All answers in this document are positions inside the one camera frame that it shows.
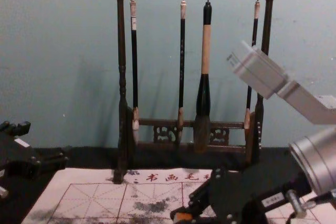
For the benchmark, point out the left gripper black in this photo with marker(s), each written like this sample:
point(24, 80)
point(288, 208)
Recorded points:
point(15, 155)

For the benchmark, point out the black brush with white label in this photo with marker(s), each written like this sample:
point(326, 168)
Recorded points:
point(134, 51)

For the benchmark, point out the pink grid calligraphy mat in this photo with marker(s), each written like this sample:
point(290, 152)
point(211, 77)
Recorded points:
point(105, 197)

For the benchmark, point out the black table cloth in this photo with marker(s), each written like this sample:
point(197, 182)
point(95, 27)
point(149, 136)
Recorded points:
point(86, 157)

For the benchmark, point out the dark wooden brush rack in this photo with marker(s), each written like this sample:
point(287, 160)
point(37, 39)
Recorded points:
point(121, 77)

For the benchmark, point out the thin black calligraphy brush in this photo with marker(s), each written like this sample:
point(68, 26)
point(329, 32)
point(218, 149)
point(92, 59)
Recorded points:
point(182, 51)

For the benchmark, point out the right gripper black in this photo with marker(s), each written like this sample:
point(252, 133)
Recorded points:
point(244, 197)

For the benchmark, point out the small orange brown piece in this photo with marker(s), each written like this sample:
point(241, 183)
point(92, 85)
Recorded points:
point(181, 218)

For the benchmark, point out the large tan and black brush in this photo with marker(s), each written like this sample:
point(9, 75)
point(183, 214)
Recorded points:
point(206, 45)

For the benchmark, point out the small thin black brush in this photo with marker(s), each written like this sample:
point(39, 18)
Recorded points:
point(254, 28)

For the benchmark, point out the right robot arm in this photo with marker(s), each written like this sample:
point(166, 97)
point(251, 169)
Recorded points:
point(265, 74)

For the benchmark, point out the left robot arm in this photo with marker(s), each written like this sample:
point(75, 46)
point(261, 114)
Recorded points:
point(2, 193)

